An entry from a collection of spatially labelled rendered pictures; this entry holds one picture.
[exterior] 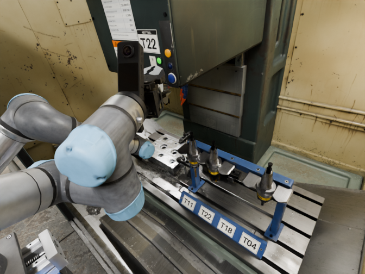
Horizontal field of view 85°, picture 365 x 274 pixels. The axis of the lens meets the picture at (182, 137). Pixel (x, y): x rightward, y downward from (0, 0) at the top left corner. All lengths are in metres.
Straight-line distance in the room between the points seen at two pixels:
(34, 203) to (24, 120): 0.38
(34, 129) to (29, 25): 1.21
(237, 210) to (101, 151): 0.91
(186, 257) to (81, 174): 0.94
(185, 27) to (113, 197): 0.52
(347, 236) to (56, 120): 1.27
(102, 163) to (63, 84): 1.66
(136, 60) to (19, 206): 0.29
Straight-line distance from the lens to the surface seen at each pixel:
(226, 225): 1.00
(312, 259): 1.19
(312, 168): 1.88
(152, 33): 0.71
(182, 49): 0.68
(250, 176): 0.82
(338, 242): 1.24
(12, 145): 0.83
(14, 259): 0.95
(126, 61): 0.42
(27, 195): 0.38
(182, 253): 1.18
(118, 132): 0.30
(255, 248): 0.98
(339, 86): 1.60
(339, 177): 1.89
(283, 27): 1.54
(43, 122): 0.70
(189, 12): 0.70
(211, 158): 0.82
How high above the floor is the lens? 1.81
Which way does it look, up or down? 36 degrees down
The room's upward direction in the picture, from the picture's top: 8 degrees counter-clockwise
